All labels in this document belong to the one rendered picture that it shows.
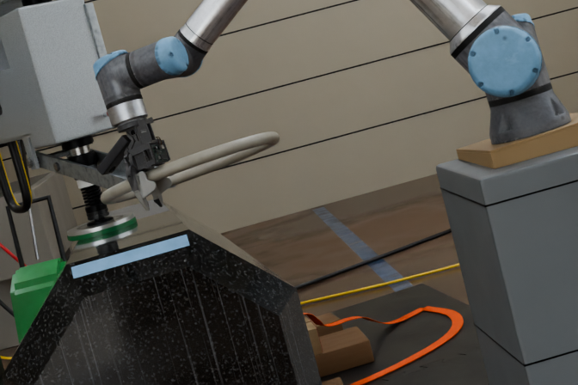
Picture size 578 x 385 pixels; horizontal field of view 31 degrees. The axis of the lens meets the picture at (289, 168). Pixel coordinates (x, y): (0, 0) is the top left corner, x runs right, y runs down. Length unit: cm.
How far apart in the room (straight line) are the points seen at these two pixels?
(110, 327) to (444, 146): 585
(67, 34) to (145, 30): 488
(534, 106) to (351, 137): 581
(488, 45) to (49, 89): 145
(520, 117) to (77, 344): 125
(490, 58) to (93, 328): 123
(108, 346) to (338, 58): 565
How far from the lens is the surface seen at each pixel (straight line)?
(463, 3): 226
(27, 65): 319
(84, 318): 273
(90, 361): 275
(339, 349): 393
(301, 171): 813
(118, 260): 276
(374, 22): 820
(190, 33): 254
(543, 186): 229
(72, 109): 317
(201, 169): 290
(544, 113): 241
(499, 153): 234
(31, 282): 479
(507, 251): 229
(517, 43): 221
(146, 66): 243
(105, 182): 302
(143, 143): 246
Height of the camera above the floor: 121
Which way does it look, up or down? 6 degrees down
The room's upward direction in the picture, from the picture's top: 15 degrees counter-clockwise
